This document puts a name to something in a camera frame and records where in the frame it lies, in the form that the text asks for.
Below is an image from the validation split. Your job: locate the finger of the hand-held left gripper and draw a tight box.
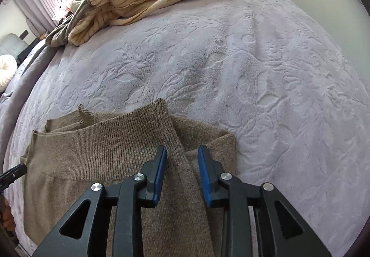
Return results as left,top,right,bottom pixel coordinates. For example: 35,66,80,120
0,163,28,188

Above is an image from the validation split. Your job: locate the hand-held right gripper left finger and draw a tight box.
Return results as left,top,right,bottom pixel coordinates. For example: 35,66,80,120
30,145,168,257

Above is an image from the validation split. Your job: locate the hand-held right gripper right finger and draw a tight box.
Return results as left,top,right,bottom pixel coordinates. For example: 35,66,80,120
197,145,333,257

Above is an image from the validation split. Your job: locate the brown knitted sweater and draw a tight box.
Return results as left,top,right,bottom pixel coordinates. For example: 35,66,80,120
23,98,238,257

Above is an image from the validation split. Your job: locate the person's left hand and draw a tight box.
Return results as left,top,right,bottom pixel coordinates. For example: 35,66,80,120
0,197,15,231

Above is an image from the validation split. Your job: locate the grey lilac duvet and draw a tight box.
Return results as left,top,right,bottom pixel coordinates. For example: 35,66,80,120
0,43,57,162

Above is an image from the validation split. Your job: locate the white round cushion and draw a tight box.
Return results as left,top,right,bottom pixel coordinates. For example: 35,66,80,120
0,54,18,92

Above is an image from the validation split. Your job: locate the lilac embossed blanket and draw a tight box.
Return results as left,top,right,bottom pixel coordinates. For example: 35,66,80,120
0,0,367,257

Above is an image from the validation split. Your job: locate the dark object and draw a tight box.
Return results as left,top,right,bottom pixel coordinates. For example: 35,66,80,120
17,38,39,63

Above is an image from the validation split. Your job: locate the grey armchair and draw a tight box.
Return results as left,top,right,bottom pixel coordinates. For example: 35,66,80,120
0,33,29,58

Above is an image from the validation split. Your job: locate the grey green garment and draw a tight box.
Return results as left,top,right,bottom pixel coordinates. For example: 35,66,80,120
46,0,96,47

